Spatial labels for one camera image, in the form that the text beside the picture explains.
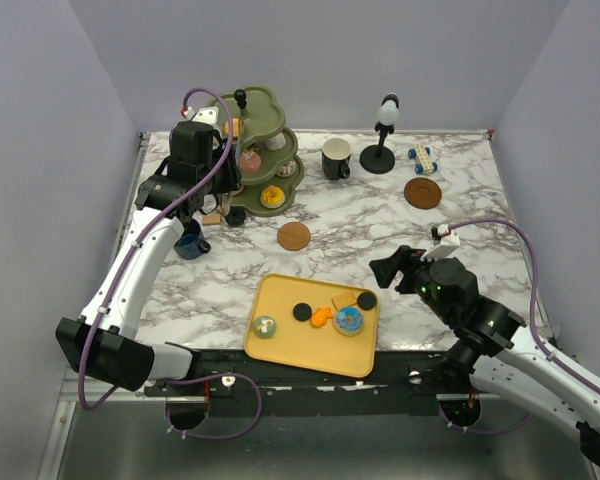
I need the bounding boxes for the blue frosted donut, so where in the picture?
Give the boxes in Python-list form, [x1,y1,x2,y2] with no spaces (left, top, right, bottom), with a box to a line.
[333,306,364,336]

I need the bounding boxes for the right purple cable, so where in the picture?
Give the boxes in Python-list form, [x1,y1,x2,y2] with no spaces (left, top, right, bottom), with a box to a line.
[437,217,600,434]

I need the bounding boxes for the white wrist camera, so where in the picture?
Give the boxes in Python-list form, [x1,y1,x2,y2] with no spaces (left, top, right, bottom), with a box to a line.
[180,106,220,128]
[421,224,460,261]

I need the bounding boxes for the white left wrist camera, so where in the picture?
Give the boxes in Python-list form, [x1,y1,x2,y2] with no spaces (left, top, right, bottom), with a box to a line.
[180,106,220,128]

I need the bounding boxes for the round orange biscuit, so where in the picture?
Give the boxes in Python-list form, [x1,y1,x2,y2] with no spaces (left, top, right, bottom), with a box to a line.
[222,118,243,139]

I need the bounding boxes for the orange fish cookie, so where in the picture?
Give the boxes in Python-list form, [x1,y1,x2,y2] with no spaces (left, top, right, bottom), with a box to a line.
[309,307,333,328]

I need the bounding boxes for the purple cable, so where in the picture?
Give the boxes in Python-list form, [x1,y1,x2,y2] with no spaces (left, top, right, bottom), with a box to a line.
[437,217,600,434]
[77,87,263,442]

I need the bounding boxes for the green tiered cake stand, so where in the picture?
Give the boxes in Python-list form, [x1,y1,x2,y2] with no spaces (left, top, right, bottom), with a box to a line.
[222,84,304,217]

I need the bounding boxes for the pink snowball cake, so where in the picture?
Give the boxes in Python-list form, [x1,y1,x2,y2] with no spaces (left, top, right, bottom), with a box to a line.
[238,149,262,172]

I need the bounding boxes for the black lamp white bulb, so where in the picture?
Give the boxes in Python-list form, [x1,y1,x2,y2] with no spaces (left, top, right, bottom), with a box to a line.
[359,93,399,175]

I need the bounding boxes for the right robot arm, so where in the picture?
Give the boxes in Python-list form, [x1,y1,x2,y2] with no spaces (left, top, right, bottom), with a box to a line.
[369,246,600,468]

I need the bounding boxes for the dark wooden coaster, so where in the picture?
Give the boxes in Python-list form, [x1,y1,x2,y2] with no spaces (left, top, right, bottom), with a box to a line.
[404,177,442,210]

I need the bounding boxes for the black patterned sandwich cookie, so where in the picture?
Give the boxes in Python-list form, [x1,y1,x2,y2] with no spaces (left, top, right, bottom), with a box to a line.
[357,291,377,311]

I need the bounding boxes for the rectangular beige biscuit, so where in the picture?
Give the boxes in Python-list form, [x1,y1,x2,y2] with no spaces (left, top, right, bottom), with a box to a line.
[332,292,357,310]

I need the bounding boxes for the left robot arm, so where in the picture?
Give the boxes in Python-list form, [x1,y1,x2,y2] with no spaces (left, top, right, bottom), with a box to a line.
[56,121,239,395]

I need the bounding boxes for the green snowball cake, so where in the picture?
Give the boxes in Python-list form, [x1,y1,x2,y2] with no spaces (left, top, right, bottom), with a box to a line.
[252,315,277,339]

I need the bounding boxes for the dark blue mug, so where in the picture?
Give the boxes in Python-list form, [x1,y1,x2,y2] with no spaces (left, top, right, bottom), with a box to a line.
[174,219,211,260]

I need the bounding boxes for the yellow serving tray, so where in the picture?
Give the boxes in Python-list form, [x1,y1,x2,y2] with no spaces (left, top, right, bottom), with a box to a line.
[244,274,380,379]

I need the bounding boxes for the light wooden coaster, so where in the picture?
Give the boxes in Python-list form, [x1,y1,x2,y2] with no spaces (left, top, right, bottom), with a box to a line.
[277,222,311,251]

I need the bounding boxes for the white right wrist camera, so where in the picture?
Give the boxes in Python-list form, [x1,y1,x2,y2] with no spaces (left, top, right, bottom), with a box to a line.
[421,224,460,261]

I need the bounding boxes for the metal serving tongs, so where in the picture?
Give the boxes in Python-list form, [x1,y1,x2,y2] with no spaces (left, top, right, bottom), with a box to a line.
[218,116,244,217]

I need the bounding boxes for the yellow frosted donut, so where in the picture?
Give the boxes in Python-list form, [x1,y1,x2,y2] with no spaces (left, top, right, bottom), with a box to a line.
[260,185,286,209]

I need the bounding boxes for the black cream mug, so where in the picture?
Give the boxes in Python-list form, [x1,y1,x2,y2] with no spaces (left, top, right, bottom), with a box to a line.
[321,138,352,181]

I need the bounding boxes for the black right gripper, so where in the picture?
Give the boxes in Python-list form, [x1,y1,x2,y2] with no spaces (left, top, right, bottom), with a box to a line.
[369,243,454,324]

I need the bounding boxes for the toy car blue wheels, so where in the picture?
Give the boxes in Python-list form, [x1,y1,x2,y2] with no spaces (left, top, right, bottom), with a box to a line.
[408,144,438,175]

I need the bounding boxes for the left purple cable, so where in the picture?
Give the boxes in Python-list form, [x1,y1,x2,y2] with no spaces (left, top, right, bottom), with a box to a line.
[77,87,263,442]

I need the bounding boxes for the white sprinkled donut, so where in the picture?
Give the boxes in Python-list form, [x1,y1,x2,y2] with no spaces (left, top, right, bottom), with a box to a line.
[276,157,297,178]

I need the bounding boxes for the grey snowball cake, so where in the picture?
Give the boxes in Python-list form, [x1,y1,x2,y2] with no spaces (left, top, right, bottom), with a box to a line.
[264,132,286,151]

